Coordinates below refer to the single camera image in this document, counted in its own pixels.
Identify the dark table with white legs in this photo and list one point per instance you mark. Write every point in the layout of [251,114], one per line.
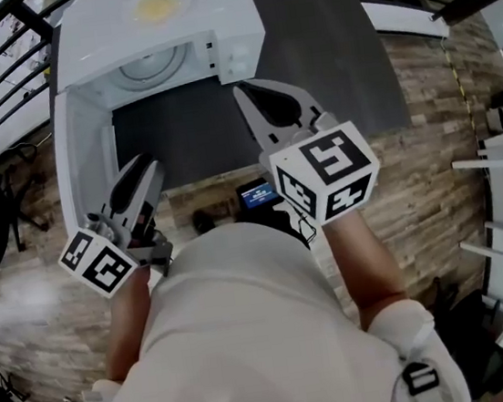
[319,48]

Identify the person's black left shoe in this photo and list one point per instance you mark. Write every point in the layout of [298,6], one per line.
[202,220]

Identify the person's right forearm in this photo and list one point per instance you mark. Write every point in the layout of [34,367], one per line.
[361,268]

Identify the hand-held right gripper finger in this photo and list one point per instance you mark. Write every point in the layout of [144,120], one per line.
[303,108]
[257,121]

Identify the black harness buckle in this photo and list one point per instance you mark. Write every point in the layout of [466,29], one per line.
[421,377]

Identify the person's left forearm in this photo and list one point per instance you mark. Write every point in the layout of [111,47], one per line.
[125,327]

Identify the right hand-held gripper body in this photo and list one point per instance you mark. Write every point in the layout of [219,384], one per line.
[326,172]

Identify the white plate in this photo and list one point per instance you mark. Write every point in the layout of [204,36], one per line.
[129,14]

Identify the black railing with brown posts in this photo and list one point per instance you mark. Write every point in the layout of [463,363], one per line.
[473,1]

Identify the person's white shirt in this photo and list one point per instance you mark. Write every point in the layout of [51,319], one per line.
[250,333]

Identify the person's black trousers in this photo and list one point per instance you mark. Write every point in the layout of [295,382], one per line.
[289,222]

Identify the small chest-mounted screen device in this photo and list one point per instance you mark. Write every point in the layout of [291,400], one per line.
[257,193]

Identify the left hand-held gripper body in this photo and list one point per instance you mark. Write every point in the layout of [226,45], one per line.
[99,266]

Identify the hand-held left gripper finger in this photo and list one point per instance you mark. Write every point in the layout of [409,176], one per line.
[150,186]
[122,180]

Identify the white microwave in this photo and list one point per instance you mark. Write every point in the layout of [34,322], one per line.
[227,19]

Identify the pale yellow food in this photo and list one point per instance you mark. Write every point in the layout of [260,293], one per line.
[157,5]

